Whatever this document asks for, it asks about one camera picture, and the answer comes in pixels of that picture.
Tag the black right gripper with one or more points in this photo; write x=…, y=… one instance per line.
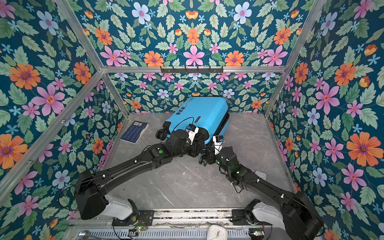
x=212, y=159

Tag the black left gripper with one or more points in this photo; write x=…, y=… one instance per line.
x=197, y=150

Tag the blue hard-shell suitcase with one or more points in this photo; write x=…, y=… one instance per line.
x=210, y=114

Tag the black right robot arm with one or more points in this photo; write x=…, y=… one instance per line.
x=292, y=212

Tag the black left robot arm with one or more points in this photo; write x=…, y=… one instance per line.
x=92, y=190

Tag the dark blue paperback book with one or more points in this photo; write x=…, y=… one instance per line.
x=134, y=132

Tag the white desk clock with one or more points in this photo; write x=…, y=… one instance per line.
x=216, y=232

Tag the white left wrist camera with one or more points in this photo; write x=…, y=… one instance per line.
x=192, y=130

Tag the white wall socket plate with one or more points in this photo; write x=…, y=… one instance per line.
x=261, y=175

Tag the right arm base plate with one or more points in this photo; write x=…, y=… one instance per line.
x=240, y=217

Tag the black hook rail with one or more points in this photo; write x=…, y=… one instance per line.
x=191, y=70

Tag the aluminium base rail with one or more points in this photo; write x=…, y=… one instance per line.
x=192, y=218

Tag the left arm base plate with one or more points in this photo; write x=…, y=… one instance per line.
x=139, y=218

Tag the aluminium cage frame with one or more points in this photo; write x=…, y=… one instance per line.
x=71, y=72

